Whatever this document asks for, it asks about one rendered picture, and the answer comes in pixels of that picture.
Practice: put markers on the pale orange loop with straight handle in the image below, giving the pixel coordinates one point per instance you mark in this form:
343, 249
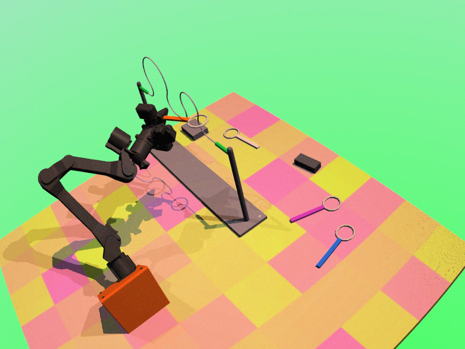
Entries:
242, 138

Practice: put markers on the orange-brown handle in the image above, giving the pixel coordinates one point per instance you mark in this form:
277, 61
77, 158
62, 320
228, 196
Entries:
187, 119

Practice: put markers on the magenta square bar with beige loop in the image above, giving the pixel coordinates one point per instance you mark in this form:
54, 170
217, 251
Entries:
317, 209

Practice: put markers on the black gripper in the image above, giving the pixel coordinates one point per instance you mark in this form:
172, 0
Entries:
151, 117

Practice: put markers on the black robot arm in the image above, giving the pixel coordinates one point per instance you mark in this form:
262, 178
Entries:
123, 170

